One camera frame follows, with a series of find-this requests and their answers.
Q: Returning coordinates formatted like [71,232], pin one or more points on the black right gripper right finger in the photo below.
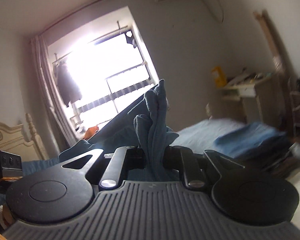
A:
[242,193]

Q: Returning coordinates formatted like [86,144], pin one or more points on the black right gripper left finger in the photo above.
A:
[67,189]

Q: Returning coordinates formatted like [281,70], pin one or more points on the dark blue garment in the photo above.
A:
[142,124]

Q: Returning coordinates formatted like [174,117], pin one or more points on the dark hanging clothes outside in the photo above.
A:
[68,89]

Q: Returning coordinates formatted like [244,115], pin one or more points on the cream headboard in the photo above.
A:
[12,140]

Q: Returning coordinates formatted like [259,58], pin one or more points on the folded blue garment stack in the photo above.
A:
[252,140]

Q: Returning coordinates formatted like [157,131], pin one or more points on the curtain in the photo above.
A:
[61,127]

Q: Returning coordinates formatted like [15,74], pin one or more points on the cream desk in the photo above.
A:
[260,99]

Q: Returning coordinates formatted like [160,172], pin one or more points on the yellow box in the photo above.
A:
[219,77]

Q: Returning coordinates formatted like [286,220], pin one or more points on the window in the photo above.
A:
[111,65]

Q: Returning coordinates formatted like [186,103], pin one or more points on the long cardboard box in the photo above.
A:
[274,42]

